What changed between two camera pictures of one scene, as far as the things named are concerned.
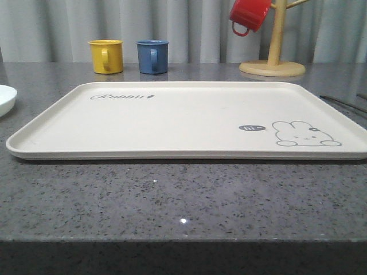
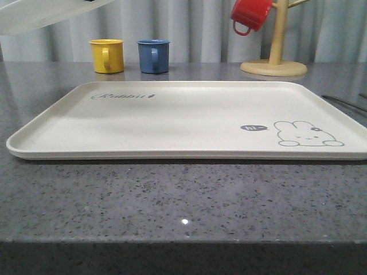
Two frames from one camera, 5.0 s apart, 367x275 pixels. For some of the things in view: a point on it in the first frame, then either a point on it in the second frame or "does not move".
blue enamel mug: [153, 56] does not move
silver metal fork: [344, 103] does not move
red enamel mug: [250, 14] does not move
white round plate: [8, 95] -> [18, 15]
